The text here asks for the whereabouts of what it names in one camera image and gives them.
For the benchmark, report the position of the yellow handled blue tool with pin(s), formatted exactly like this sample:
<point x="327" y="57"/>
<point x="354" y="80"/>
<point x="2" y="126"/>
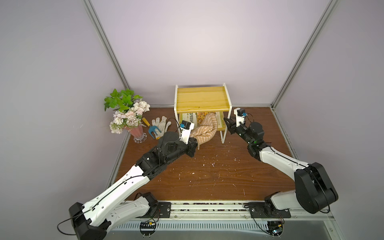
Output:
<point x="151" y="128"/>

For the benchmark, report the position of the flower bouquet in pink vase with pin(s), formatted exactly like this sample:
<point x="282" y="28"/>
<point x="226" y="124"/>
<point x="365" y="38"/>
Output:
<point x="129" y="109"/>

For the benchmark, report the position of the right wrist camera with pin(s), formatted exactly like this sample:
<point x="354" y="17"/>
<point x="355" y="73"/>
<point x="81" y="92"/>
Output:
<point x="240" y="115"/>

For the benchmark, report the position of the white work glove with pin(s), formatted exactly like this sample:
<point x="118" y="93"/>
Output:
<point x="162" y="124"/>

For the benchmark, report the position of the right circuit board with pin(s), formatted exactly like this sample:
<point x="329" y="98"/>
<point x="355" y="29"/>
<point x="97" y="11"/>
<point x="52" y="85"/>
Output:
<point x="275" y="229"/>

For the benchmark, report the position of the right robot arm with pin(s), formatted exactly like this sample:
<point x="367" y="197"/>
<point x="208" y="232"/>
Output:
<point x="314" y="190"/>

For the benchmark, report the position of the left circuit board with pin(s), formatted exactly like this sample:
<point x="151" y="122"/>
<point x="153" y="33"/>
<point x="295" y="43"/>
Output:
<point x="147" y="228"/>

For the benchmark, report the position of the aluminium mounting rail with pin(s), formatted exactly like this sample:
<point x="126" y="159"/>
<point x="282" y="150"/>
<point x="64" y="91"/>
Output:
<point x="235" y="210"/>

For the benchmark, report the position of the circuit board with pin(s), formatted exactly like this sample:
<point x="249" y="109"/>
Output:
<point x="147" y="228"/>
<point x="275" y="229"/>

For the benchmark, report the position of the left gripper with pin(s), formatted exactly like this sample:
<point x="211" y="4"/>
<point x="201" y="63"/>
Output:
<point x="192" y="146"/>

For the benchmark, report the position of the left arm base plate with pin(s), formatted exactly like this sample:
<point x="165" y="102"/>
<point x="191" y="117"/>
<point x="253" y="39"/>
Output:
<point x="159" y="210"/>

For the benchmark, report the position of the yellow white bookshelf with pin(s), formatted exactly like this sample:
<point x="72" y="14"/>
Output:
<point x="202" y="99"/>

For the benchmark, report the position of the colourful picture book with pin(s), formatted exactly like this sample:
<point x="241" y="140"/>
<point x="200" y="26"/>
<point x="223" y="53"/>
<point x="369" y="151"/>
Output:
<point x="197" y="118"/>

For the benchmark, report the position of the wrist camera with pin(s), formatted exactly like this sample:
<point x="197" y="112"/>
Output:
<point x="240" y="115"/>
<point x="186" y="128"/>

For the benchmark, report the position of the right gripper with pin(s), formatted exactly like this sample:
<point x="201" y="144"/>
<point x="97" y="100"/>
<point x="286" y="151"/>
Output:
<point x="234" y="127"/>

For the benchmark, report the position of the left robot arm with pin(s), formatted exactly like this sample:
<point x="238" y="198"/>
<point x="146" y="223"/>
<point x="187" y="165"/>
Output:
<point x="94" y="219"/>

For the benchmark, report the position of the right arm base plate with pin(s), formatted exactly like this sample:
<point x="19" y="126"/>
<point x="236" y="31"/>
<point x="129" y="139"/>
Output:
<point x="262" y="210"/>

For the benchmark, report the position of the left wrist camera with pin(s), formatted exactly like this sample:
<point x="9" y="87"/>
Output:
<point x="186" y="128"/>

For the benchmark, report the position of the striped beige cloth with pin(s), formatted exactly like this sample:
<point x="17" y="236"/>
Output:
<point x="206" y="130"/>

